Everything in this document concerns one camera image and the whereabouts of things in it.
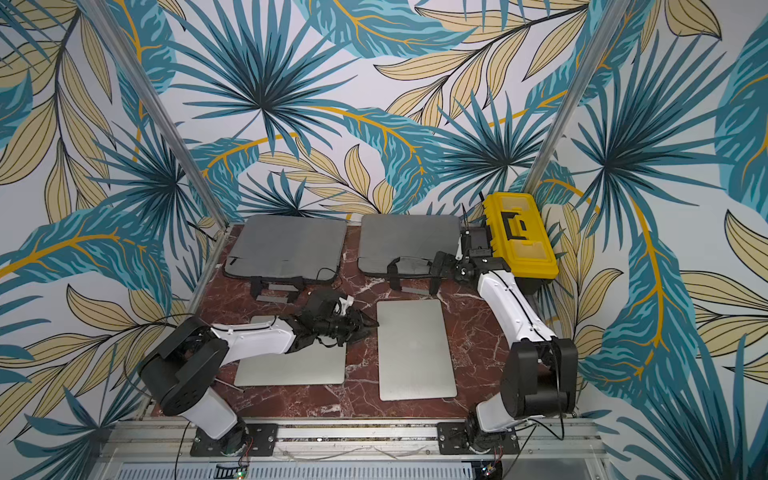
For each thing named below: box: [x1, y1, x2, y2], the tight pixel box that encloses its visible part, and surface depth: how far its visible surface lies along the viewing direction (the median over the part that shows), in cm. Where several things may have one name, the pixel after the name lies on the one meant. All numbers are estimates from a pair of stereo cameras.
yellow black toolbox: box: [483, 192, 559, 295], surface depth 97 cm
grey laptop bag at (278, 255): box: [224, 216, 347, 304], surface depth 108 cm
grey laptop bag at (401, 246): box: [358, 214, 461, 291], surface depth 117 cm
